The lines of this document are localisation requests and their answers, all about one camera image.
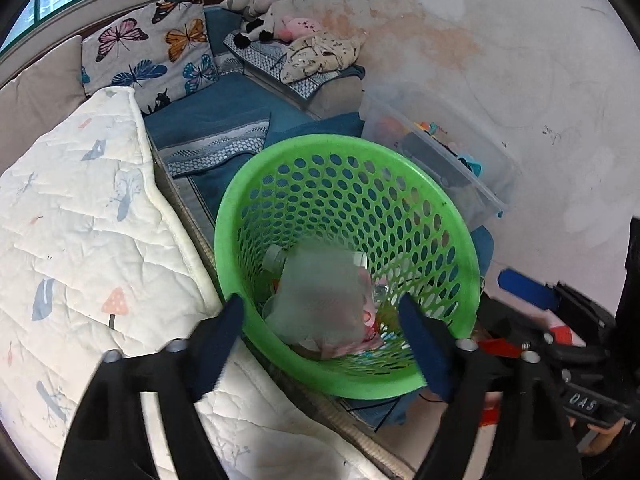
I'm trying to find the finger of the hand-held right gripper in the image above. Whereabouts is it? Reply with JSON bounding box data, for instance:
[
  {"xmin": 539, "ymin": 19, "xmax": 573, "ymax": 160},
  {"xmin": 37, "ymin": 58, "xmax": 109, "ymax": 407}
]
[
  {"xmin": 482, "ymin": 302, "xmax": 566, "ymax": 368},
  {"xmin": 498, "ymin": 269, "xmax": 613, "ymax": 336}
]

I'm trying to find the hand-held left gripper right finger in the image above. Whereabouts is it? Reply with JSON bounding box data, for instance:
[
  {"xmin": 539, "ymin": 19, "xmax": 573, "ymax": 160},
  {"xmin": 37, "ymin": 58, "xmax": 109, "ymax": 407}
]
[{"xmin": 397, "ymin": 292, "xmax": 583, "ymax": 480}]

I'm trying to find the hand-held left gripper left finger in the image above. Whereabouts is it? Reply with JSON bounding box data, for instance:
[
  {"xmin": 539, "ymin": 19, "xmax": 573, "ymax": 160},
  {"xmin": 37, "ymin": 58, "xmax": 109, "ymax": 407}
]
[{"xmin": 56, "ymin": 294, "xmax": 246, "ymax": 480}]

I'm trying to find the pink plastic packet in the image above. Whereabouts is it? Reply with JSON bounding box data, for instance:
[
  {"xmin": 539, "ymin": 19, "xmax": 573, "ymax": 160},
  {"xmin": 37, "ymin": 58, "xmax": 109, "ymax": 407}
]
[{"xmin": 262, "ymin": 240, "xmax": 386, "ymax": 358}]

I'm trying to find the green plastic basket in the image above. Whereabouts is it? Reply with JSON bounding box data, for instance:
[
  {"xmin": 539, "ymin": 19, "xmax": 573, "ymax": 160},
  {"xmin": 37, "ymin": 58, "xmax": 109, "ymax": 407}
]
[{"xmin": 214, "ymin": 133, "xmax": 482, "ymax": 401}]

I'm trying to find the person's right hand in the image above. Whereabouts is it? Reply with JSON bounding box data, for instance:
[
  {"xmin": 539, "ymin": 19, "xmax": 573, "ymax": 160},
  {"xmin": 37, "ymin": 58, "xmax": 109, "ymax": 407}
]
[{"xmin": 582, "ymin": 417, "xmax": 626, "ymax": 456}]

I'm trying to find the clear plastic storage box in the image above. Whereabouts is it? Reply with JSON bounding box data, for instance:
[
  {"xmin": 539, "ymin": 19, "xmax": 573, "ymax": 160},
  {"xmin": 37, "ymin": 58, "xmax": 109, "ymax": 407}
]
[{"xmin": 360, "ymin": 85, "xmax": 518, "ymax": 217}]

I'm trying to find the grey patterned sofa mat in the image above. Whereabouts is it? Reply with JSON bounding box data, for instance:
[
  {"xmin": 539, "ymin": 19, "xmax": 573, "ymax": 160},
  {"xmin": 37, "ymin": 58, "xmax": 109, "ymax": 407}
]
[
  {"xmin": 222, "ymin": 32, "xmax": 366, "ymax": 100},
  {"xmin": 160, "ymin": 115, "xmax": 273, "ymax": 178}
]

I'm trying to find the white quilted printed blanket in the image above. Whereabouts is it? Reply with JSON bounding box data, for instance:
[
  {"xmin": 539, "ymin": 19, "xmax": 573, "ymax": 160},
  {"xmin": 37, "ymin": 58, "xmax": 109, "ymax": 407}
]
[{"xmin": 0, "ymin": 86, "xmax": 416, "ymax": 480}]

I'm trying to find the butterfly print pillow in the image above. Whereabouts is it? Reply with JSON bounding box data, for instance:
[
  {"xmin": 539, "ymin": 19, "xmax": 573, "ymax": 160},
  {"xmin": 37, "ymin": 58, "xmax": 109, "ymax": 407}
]
[{"xmin": 80, "ymin": 0, "xmax": 221, "ymax": 116}]

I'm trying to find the spotted cream cloth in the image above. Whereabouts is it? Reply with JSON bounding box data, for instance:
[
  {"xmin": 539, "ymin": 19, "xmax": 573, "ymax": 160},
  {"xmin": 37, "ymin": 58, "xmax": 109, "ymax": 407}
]
[{"xmin": 280, "ymin": 30, "xmax": 362, "ymax": 84}]

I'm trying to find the beige cushion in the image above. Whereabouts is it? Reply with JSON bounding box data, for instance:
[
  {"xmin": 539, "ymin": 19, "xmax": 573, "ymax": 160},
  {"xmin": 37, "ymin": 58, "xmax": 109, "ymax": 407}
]
[{"xmin": 0, "ymin": 35, "xmax": 88, "ymax": 171}]

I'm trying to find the pink plush toy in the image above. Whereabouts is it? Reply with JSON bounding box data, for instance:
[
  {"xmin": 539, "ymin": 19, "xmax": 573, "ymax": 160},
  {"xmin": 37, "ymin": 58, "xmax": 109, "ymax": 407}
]
[{"xmin": 277, "ymin": 16, "xmax": 323, "ymax": 41}]

